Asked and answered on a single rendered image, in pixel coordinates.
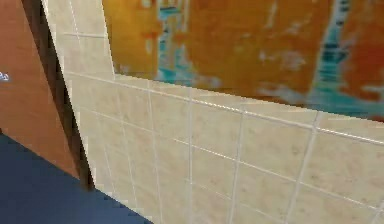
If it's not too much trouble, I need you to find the brown wooden room door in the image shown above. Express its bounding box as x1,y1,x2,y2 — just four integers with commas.
0,0,81,179

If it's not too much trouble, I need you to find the orange and teal wall painting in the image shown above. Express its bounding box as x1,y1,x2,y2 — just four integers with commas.
101,0,384,122

